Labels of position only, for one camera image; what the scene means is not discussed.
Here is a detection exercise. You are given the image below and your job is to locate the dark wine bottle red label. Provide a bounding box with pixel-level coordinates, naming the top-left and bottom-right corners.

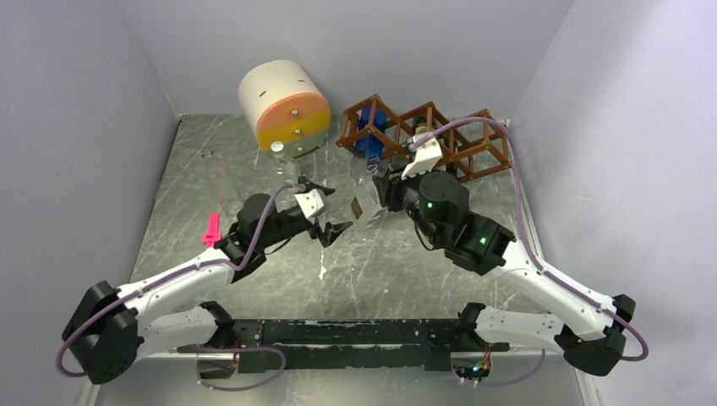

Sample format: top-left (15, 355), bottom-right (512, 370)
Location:
top-left (412, 115), bottom-right (429, 136)

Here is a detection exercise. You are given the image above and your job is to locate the brown wooden wine rack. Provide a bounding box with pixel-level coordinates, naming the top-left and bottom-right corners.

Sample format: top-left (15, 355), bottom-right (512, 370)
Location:
top-left (336, 94), bottom-right (512, 183)

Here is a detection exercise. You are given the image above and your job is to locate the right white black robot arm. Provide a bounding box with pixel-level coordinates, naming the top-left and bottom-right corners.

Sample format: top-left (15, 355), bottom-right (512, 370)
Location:
top-left (372, 171), bottom-right (636, 376)

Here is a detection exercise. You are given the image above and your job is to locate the cream orange cylindrical container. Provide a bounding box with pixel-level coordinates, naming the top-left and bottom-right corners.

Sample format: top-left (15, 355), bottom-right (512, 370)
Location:
top-left (238, 60), bottom-right (331, 156)

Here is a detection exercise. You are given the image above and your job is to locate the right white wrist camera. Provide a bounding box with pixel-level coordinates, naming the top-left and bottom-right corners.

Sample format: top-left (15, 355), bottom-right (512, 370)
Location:
top-left (401, 131), bottom-right (443, 180)

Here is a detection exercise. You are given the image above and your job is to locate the clear bottle white cap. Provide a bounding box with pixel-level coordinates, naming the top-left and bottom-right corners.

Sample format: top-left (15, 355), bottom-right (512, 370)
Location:
top-left (269, 141), bottom-right (299, 193)

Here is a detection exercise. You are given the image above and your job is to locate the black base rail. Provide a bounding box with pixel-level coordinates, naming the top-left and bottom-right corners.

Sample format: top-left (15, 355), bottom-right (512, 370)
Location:
top-left (202, 319), bottom-right (509, 373)

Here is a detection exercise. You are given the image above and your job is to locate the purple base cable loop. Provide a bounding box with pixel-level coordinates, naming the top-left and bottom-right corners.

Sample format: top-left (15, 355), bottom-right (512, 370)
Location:
top-left (184, 344), bottom-right (287, 392)

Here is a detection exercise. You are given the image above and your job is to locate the blue square bottle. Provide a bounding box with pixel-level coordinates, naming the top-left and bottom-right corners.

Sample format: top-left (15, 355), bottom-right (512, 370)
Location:
top-left (353, 107), bottom-right (388, 173)

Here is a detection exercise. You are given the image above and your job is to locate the small black gold-capped bottle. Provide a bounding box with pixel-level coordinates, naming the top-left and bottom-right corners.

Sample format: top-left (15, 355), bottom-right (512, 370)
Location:
top-left (350, 173), bottom-right (386, 228)

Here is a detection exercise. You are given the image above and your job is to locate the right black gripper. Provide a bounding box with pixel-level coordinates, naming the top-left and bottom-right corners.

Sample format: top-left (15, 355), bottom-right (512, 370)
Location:
top-left (374, 158), bottom-right (442, 246)

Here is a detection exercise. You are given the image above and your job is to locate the pink plastic tool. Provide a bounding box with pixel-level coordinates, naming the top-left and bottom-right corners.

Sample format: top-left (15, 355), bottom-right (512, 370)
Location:
top-left (202, 212), bottom-right (222, 248)

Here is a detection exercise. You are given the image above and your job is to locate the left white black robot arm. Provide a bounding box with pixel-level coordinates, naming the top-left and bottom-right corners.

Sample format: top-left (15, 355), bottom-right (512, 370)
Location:
top-left (55, 176), bottom-right (351, 385)

